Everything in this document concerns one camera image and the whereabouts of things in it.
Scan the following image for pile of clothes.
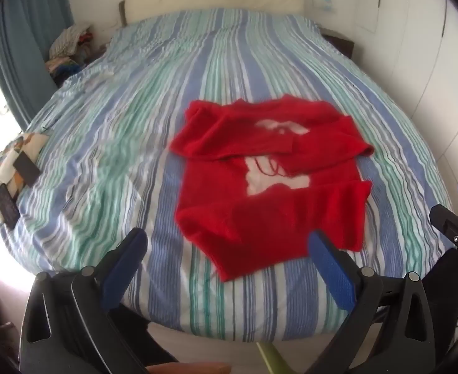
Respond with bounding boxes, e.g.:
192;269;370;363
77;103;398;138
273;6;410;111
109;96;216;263
44;23;97;86

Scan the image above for person's dark pants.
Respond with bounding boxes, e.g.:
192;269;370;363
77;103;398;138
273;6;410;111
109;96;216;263
110;247;458;374

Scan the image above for dark nightstand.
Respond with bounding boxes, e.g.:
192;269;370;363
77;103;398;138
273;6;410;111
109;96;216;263
322;31;355;57

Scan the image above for white wardrobe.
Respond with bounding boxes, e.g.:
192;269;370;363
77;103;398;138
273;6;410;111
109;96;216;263
354;0;458;188

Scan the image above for bed with striped cover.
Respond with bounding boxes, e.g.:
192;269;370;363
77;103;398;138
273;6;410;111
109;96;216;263
1;8;453;343

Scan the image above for blue curtain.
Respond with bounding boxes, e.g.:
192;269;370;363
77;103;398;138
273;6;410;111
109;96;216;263
0;0;74;125

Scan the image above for cream headboard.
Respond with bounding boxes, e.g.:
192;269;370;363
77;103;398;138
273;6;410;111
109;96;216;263
119;0;305;28

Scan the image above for patterned folded cloth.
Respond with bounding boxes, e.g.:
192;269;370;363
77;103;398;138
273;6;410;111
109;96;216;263
0;132;50;228

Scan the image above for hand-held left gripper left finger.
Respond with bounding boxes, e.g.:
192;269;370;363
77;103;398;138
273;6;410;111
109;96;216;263
19;227;152;374

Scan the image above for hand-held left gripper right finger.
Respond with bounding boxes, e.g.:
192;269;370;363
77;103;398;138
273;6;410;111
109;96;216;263
308;231;436;374

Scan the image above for red knit sweater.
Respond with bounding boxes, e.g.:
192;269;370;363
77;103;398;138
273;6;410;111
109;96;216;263
169;94;375;283

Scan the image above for yellow-green object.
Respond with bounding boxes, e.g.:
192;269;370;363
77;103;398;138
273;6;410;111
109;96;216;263
256;341;292;374

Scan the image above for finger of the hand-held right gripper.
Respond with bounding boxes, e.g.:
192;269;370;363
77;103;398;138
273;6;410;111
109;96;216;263
429;204;458;254

